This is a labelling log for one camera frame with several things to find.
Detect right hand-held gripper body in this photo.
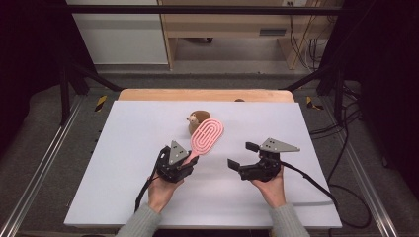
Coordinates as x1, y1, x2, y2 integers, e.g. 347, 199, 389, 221
238, 137, 300, 183

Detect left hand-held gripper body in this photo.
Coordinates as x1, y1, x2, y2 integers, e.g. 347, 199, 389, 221
155, 140, 196, 184

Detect pink hairbrush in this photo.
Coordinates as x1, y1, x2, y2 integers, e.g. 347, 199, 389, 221
181, 118, 225, 166

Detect brown holder cup with animal figure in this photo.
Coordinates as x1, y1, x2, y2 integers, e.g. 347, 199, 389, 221
186, 110, 211, 136

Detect person's left hand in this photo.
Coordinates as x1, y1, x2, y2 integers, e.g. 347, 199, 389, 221
146, 176, 186, 214

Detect person's right hand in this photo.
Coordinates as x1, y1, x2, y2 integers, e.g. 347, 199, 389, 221
250, 167, 287, 209

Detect white foam board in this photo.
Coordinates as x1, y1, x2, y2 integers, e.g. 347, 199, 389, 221
63, 100, 343, 230

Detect yellow black tape marker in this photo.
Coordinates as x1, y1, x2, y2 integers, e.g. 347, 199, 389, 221
305, 96, 324, 112
94, 95, 109, 113

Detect light wooden table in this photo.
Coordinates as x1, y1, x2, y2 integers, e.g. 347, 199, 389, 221
118, 88, 295, 103

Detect wooden desk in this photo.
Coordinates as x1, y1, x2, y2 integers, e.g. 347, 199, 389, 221
157, 0, 332, 71

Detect black curtain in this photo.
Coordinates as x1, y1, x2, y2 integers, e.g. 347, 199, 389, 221
0, 0, 97, 159
317, 0, 419, 201

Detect white cabinet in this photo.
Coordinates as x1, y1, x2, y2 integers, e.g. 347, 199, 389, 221
65, 0, 169, 65

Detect right hand-held gripper black cable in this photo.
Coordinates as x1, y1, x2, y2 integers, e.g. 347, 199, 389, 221
280, 161, 373, 230

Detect hand-held gripper black cable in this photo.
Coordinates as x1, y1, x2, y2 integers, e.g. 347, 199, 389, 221
280, 161, 373, 230
133, 147, 166, 213

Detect left hand-held gripper black cable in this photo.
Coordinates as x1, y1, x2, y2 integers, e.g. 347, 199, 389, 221
133, 147, 166, 213

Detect black floor cables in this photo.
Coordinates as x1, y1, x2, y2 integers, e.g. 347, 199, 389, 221
309, 80, 364, 141

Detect black frame strut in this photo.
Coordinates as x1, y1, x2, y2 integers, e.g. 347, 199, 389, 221
58, 62, 124, 126
282, 63, 346, 125

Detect aluminium rail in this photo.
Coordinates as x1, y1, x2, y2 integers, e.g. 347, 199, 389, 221
319, 98, 400, 237
0, 95, 84, 237

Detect hanging cable bundle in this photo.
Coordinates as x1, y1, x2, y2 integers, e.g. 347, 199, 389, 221
288, 0, 329, 72

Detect black horizontal frame bar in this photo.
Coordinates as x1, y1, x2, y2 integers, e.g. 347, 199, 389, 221
64, 4, 350, 16

